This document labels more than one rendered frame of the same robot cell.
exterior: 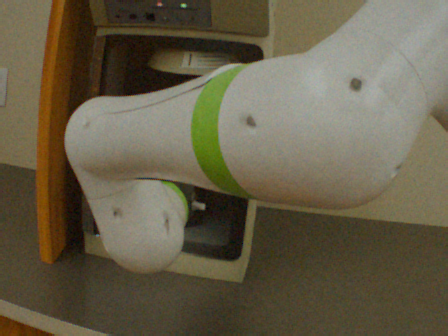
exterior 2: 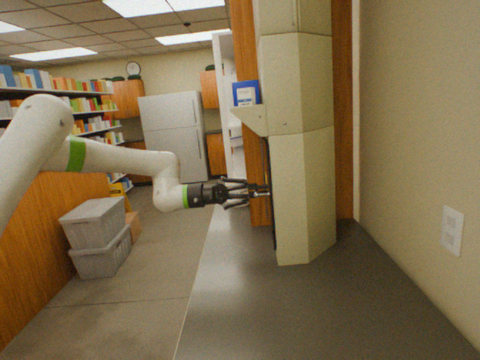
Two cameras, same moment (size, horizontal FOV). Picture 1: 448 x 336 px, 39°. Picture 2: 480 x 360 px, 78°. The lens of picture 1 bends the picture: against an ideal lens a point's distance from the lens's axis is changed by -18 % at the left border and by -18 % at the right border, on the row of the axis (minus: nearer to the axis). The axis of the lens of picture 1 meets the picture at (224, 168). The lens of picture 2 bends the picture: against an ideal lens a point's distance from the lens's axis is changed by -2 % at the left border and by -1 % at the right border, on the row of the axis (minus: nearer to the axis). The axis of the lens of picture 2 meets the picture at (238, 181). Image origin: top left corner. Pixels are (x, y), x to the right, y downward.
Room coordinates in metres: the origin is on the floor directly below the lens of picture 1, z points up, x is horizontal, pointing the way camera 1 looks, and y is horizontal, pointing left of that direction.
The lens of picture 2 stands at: (1.06, -1.01, 1.53)
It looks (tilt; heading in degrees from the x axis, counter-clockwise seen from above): 15 degrees down; 86
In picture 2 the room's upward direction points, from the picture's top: 6 degrees counter-clockwise
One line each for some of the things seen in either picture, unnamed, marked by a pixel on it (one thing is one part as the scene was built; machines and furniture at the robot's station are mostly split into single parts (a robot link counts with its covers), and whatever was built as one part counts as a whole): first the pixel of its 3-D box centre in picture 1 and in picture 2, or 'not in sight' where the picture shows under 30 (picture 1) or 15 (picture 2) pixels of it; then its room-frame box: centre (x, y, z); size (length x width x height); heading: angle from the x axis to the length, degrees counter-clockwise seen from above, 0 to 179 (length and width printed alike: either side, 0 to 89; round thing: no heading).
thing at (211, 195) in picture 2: not in sight; (216, 193); (1.04, 0.07, 1.20); 0.09 x 0.07 x 0.08; 174
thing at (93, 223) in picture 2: not in sight; (97, 221); (-0.23, 1.94, 0.49); 0.60 x 0.42 x 0.33; 84
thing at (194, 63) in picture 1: (164, 145); (267, 188); (1.24, 0.10, 1.19); 0.30 x 0.01 x 0.40; 84
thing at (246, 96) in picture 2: not in sight; (246, 96); (1.19, 0.06, 1.54); 0.05 x 0.05 x 0.06; 67
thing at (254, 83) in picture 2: not in sight; (246, 93); (1.20, 0.20, 1.56); 0.10 x 0.10 x 0.09; 84
